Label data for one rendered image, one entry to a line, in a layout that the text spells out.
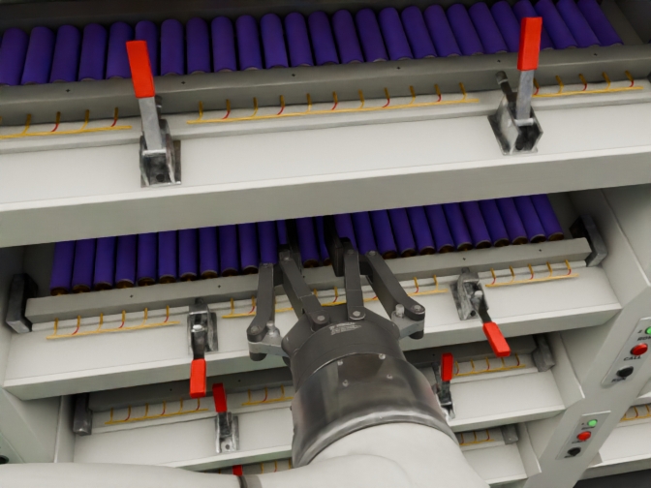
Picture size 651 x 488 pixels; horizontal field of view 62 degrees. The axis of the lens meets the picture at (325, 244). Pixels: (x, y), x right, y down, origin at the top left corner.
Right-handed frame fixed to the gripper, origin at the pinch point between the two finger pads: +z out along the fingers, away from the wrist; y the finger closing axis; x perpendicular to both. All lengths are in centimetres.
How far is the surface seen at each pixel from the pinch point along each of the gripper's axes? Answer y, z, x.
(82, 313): 22.0, 0.3, 4.7
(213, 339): 10.2, -2.2, 7.7
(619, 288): -31.0, -3.1, 7.1
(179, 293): 13.0, 0.3, 3.8
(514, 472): -30, 6, 46
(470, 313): -14.5, -4.2, 7.0
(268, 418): 6.1, 4.0, 25.8
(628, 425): -50, 9, 44
